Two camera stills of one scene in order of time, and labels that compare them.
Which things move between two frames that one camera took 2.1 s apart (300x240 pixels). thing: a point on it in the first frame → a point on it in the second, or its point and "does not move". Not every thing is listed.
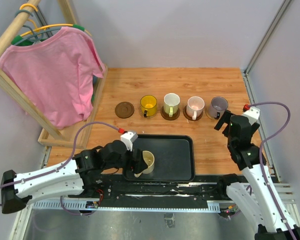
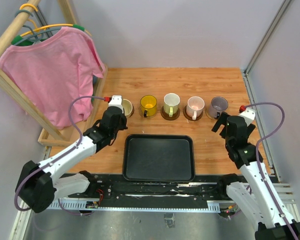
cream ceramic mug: [149, 159] → [127, 107]
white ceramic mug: [171, 102] does not move
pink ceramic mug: [195, 105] does not move
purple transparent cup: [218, 104] does not move
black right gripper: [224, 118] does not move
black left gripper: [136, 165] → [123, 125]
